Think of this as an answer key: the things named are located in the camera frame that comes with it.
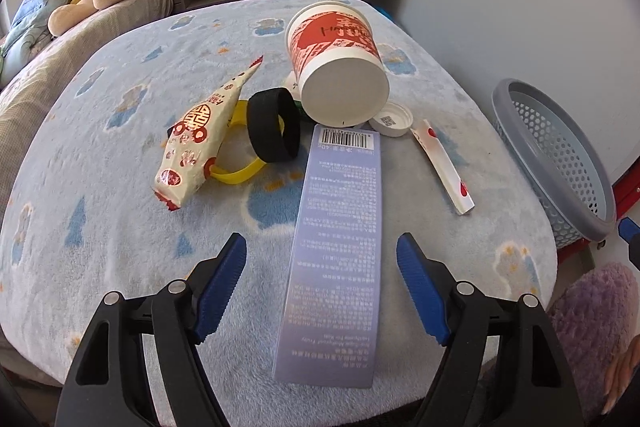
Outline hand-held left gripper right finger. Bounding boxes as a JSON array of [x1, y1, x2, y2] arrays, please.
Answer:
[[396, 232, 586, 427]]

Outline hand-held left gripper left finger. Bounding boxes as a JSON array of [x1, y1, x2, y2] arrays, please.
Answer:
[[56, 232, 248, 427]]

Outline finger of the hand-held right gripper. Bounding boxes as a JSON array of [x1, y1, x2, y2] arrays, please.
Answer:
[[618, 218, 640, 268]]

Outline grey perforated basket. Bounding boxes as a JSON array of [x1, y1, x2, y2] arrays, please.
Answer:
[[491, 78, 618, 242]]

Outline long purple box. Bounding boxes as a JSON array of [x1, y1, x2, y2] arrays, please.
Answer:
[[272, 123, 383, 389]]

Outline yellow plastic ring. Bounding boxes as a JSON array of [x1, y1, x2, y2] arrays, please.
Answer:
[[210, 99, 286, 184]]

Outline white red paper sleeve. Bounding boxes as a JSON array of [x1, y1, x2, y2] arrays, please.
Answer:
[[411, 119, 476, 215]]

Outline red patterned snack packet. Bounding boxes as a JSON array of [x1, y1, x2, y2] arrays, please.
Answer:
[[152, 55, 264, 211]]

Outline black fabric band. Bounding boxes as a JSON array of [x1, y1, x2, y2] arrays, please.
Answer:
[[247, 88, 302, 164]]

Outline white round cap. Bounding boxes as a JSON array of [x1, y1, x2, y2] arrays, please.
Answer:
[[368, 101, 415, 138]]

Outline red white noodle cup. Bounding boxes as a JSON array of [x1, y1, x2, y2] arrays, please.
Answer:
[[285, 2, 391, 126]]

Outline person's right hand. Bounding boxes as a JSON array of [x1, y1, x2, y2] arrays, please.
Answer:
[[602, 334, 640, 415]]

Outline white wardrobe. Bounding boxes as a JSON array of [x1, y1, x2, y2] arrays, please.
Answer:
[[400, 0, 640, 188]]

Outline beige bed mattress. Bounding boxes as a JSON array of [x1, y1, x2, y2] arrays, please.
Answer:
[[0, 0, 173, 108]]

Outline blue printed pillow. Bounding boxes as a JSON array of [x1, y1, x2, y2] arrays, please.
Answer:
[[0, 0, 76, 58]]

